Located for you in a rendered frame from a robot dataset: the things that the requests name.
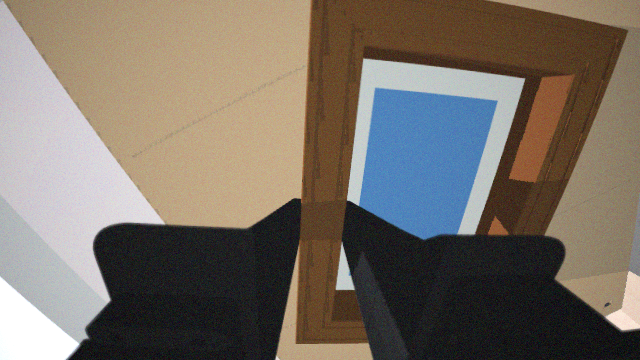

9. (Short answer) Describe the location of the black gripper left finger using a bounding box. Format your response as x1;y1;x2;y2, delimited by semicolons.
93;198;301;360

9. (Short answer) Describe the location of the brown wooden picture frame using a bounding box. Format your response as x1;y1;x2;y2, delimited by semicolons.
295;0;628;344

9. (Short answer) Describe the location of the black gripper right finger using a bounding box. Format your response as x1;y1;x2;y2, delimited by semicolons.
342;201;566;360

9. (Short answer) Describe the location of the tan wooden board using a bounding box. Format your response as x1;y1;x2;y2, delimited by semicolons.
3;0;640;317

